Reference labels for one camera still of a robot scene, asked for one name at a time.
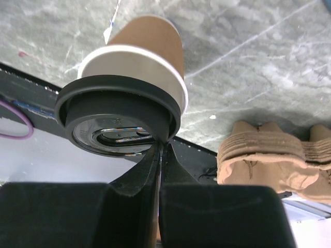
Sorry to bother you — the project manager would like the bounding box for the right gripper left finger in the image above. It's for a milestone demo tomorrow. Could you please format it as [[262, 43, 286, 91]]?
[[1, 143, 162, 247]]

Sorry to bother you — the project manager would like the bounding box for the black cup lid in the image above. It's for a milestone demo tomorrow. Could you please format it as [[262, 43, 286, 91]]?
[[54, 75, 181, 157]]

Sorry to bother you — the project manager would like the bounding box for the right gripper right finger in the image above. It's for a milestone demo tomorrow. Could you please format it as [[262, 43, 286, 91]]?
[[159, 144, 296, 247]]

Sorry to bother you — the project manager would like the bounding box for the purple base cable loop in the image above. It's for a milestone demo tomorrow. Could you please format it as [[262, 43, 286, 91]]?
[[0, 99, 35, 140]]

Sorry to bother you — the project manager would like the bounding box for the brown cardboard cup carrier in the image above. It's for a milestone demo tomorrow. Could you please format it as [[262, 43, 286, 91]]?
[[216, 121, 330, 204]]

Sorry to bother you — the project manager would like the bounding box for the single brown paper cup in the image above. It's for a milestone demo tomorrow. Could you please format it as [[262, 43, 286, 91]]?
[[77, 15, 188, 114]]

